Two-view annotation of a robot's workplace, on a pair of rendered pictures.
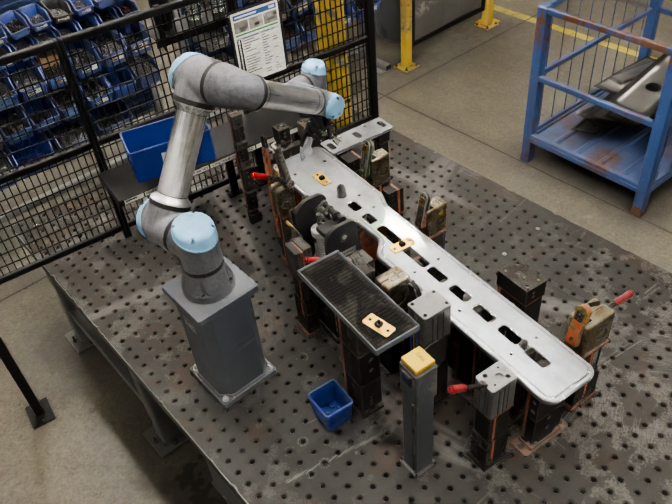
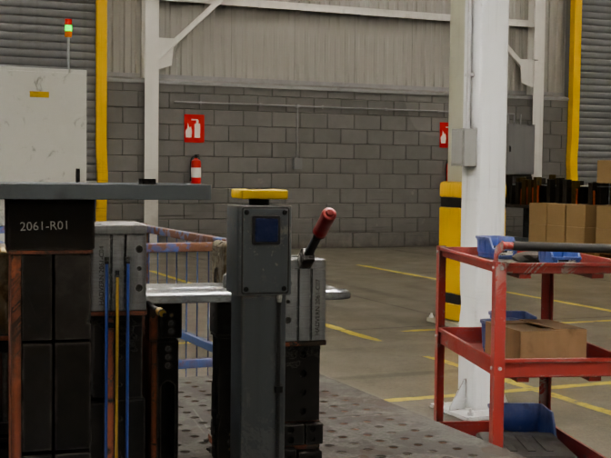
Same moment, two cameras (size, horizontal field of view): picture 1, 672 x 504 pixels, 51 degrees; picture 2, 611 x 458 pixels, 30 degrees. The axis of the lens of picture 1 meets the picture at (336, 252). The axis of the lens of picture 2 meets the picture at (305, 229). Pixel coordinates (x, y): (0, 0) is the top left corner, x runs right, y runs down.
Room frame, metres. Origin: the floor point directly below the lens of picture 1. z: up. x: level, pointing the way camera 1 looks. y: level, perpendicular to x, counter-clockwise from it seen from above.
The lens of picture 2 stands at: (0.70, 1.22, 1.19)
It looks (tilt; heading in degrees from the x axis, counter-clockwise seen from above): 3 degrees down; 283
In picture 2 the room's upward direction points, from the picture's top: 1 degrees clockwise
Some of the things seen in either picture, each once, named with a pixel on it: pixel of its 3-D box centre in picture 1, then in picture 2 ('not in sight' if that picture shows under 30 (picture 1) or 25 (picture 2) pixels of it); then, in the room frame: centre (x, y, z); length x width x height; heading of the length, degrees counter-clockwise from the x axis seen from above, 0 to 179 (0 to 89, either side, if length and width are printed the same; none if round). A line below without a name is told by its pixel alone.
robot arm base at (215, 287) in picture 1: (205, 273); not in sight; (1.48, 0.37, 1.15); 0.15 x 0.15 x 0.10
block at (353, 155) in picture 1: (355, 185); not in sight; (2.24, -0.10, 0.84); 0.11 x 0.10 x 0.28; 120
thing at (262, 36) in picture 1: (258, 42); not in sight; (2.61, 0.21, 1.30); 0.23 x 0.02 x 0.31; 120
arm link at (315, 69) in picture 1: (314, 78); not in sight; (2.06, 0.01, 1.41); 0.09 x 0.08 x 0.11; 136
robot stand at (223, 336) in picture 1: (222, 331); not in sight; (1.48, 0.37, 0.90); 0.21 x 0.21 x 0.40; 37
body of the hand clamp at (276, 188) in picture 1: (287, 224); not in sight; (2.00, 0.16, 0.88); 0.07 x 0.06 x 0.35; 120
